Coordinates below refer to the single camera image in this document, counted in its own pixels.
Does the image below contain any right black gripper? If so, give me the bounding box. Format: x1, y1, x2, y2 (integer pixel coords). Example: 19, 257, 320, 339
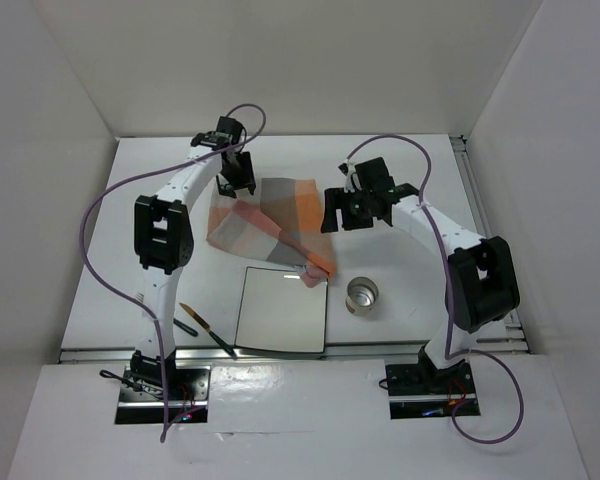
320, 186, 374, 233

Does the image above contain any checkered orange blue cloth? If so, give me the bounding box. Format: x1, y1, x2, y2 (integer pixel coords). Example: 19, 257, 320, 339
207, 177, 338, 288

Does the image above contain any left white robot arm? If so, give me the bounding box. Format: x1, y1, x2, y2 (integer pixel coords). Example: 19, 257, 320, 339
130, 116, 256, 399

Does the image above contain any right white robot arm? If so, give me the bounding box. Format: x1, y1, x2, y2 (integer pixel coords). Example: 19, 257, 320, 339
321, 157, 520, 392

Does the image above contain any metal cup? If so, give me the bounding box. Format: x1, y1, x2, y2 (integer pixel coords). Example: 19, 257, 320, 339
345, 276, 379, 316

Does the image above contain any square white plate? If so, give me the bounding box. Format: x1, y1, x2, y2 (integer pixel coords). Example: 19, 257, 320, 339
235, 267, 328, 355

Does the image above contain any gold knife green handle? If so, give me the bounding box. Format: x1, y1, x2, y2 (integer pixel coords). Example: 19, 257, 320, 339
179, 302, 237, 359

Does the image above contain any gold fork green handle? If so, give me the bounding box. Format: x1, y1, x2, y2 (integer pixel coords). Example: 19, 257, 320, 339
135, 292, 199, 337

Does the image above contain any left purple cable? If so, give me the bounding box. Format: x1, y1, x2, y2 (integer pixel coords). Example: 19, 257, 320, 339
79, 103, 267, 444

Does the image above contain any purple cable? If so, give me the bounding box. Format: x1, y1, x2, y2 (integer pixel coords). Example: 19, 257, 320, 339
342, 134, 525, 445
79, 103, 267, 444

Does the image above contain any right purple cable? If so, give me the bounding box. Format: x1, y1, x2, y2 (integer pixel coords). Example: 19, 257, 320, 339
342, 134, 525, 445

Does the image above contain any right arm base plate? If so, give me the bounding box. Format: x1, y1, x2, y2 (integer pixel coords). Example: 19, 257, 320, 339
378, 361, 481, 420

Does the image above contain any aluminium rail right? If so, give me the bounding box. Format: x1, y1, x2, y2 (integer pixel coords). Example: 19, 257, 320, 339
449, 136, 526, 341

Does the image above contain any aluminium rail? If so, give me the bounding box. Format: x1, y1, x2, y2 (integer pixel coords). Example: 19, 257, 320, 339
58, 339, 531, 364
449, 136, 526, 341

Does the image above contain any aluminium rail front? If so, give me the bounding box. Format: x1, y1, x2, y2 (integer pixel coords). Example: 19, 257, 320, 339
58, 339, 531, 364

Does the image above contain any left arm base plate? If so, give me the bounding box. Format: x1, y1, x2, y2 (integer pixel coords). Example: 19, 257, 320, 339
108, 366, 211, 425

